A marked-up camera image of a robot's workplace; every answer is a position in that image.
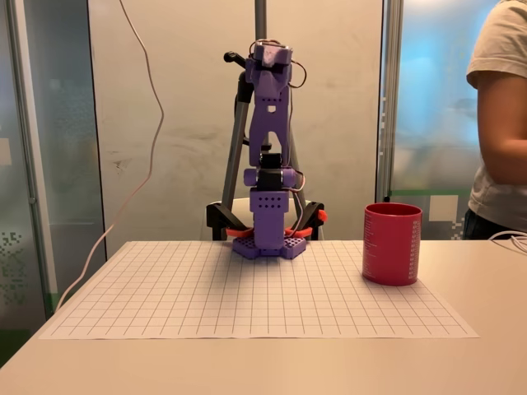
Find person in beige shirt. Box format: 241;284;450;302
461;0;527;240

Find white cables on table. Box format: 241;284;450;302
489;230;527;254

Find white grid paper sheet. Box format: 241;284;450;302
39;240;481;341

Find grey and black tripod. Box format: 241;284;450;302
222;0;308;242

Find person's bare forearm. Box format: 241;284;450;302
482;137;527;185

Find red cup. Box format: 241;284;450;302
361;202;424;287

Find black clamp with orange handle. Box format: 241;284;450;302
287;200;329;242
205;201;254;242

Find pale pink hanging cable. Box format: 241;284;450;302
55;0;166;312

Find grey metal frame post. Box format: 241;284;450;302
375;0;405;202
4;0;58;316

